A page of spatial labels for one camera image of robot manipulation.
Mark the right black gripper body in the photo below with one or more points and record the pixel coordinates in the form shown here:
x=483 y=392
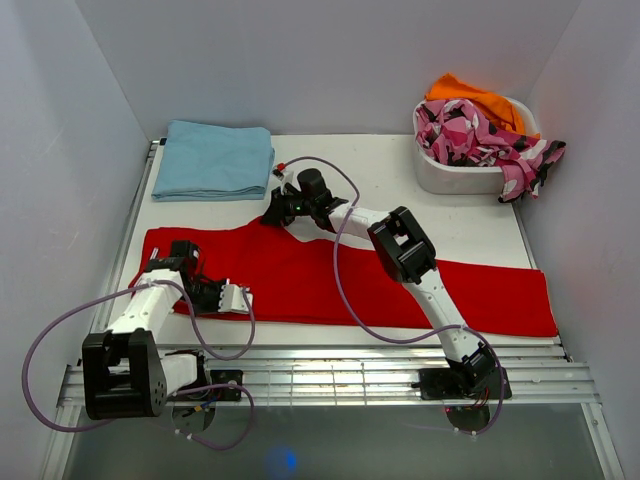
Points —
x=291 y=205

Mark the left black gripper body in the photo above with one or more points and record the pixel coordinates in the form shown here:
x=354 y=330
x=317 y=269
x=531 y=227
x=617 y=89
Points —
x=205 y=296

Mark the red trousers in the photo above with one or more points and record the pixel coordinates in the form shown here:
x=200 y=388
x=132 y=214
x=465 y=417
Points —
x=316 y=282

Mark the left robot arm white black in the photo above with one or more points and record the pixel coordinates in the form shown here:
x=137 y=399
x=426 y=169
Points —
x=124 y=374

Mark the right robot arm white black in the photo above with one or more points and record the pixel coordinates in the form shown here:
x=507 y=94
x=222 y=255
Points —
x=408 y=257

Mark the folded light blue trousers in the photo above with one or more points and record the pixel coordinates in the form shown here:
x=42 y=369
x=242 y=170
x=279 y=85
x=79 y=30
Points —
x=213 y=163

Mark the pink camouflage trousers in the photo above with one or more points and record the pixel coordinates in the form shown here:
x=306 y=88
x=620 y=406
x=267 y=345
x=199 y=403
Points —
x=480 y=140

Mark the white plastic basket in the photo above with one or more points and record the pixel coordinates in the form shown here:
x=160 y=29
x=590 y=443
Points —
x=450 y=175

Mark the orange garment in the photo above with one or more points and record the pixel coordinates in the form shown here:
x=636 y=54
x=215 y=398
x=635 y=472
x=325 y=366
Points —
x=500 y=111

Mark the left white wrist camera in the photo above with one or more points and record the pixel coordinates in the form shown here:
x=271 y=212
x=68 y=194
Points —
x=235 y=299

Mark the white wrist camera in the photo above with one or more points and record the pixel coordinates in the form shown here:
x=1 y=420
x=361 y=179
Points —
x=284 y=175
x=235 y=299

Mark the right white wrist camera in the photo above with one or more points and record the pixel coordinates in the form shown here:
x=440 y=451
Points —
x=284 y=175

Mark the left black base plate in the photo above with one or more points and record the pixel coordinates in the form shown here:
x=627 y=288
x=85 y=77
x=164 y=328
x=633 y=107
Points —
x=226 y=378

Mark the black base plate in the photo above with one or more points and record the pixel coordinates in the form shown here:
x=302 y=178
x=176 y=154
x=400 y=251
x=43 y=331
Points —
x=447 y=384
x=226 y=378

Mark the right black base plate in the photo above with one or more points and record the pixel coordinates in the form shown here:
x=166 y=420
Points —
x=447 y=384

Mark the aluminium rail frame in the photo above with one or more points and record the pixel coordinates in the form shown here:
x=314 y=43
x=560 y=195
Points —
x=552 y=427

